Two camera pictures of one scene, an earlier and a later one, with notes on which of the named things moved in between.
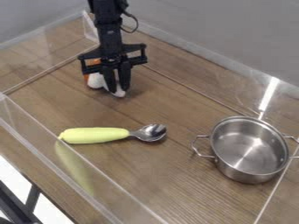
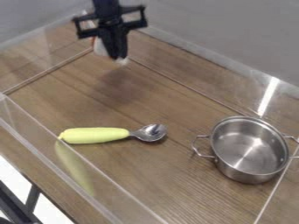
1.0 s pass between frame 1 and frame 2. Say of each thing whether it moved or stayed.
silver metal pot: stayed
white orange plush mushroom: moved
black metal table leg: stayed
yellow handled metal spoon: stayed
